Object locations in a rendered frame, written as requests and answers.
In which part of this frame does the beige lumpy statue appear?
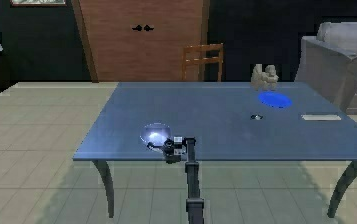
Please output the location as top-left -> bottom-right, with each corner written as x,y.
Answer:
250,63 -> 280,92

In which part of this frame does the brown wooden chair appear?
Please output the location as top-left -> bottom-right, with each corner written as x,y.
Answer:
181,42 -> 225,83

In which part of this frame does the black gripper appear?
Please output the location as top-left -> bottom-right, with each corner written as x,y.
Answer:
146,138 -> 182,165

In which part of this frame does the blue grey table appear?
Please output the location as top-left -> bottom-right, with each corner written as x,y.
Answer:
72,81 -> 357,219

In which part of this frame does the brown wooden door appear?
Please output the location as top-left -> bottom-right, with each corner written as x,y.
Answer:
71,0 -> 211,84

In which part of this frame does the blue round plate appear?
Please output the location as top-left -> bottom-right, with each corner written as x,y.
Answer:
257,91 -> 293,109

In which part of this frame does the clear glass bowl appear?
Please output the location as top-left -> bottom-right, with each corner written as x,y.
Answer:
139,122 -> 173,150

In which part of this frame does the grey sofa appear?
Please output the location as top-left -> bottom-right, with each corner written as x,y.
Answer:
294,21 -> 357,116

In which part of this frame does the white flat rectangle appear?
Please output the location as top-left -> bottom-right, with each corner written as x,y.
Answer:
300,114 -> 343,122

